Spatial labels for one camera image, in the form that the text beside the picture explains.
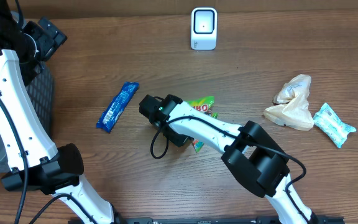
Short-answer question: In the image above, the green Haribo candy bag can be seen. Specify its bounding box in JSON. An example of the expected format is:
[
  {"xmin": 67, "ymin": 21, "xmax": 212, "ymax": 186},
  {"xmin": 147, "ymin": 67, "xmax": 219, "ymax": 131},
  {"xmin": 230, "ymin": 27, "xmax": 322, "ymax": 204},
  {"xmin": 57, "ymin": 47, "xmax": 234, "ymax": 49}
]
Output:
[{"xmin": 187, "ymin": 96, "xmax": 218, "ymax": 153}]

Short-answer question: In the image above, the grey plastic mesh basket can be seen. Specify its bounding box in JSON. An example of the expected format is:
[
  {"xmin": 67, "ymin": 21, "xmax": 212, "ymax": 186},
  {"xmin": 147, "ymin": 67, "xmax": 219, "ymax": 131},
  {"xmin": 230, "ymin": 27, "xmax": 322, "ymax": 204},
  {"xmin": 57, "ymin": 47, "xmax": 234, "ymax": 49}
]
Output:
[{"xmin": 0, "ymin": 11, "xmax": 58, "ymax": 170}]

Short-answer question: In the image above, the brown nut snack bag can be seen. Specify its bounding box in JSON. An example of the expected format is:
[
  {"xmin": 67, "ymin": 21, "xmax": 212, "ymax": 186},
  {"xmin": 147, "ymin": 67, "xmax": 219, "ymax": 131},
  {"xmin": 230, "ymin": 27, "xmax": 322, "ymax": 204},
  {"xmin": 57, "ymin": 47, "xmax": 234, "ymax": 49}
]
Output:
[{"xmin": 264, "ymin": 74, "xmax": 314, "ymax": 131}]

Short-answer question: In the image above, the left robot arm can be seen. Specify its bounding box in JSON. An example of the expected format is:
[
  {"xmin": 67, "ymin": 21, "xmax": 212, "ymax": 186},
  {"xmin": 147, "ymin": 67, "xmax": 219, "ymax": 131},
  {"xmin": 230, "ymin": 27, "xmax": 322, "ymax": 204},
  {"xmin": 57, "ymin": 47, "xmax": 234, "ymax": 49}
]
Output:
[{"xmin": 0, "ymin": 1, "xmax": 122, "ymax": 223}]

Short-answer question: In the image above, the blue snack packet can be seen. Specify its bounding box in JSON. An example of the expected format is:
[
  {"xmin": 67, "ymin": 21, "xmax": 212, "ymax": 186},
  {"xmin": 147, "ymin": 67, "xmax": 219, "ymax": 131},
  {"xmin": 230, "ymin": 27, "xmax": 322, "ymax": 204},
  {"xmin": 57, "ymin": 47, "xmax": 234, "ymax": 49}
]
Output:
[{"xmin": 96, "ymin": 82, "xmax": 139, "ymax": 133}]

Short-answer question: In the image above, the teal wipes packet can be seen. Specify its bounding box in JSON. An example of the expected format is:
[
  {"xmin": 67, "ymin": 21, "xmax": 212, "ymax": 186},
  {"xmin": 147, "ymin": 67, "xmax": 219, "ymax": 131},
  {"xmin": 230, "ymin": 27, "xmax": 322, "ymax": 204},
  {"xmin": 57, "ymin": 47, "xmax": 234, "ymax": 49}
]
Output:
[{"xmin": 313, "ymin": 103, "xmax": 357, "ymax": 149}]

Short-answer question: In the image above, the white barcode scanner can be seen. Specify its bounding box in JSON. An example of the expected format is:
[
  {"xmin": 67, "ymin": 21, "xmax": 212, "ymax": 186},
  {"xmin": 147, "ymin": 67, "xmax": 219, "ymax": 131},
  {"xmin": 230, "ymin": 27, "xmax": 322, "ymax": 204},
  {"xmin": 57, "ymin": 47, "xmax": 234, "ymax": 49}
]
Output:
[{"xmin": 191, "ymin": 7, "xmax": 218, "ymax": 50}]

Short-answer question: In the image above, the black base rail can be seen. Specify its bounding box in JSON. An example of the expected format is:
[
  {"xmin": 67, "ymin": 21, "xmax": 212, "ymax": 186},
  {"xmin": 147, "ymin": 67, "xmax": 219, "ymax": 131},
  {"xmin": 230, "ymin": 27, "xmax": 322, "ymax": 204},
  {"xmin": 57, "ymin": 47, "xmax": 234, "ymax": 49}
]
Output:
[{"xmin": 67, "ymin": 216, "xmax": 345, "ymax": 224}]

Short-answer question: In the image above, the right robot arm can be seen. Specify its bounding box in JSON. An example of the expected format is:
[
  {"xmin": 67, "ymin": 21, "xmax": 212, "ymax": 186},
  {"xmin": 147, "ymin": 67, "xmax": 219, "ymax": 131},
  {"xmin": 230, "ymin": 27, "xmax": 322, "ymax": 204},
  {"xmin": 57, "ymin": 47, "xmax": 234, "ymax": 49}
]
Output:
[{"xmin": 139, "ymin": 95, "xmax": 319, "ymax": 223}]

